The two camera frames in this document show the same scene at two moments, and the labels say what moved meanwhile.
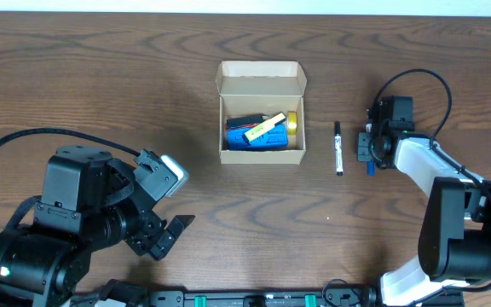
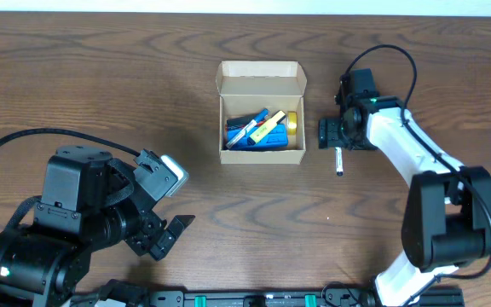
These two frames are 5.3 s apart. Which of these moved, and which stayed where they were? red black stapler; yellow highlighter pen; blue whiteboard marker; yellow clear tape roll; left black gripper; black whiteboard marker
Moved: blue whiteboard marker; yellow highlighter pen
Stayed: left black gripper; black whiteboard marker; yellow clear tape roll; red black stapler
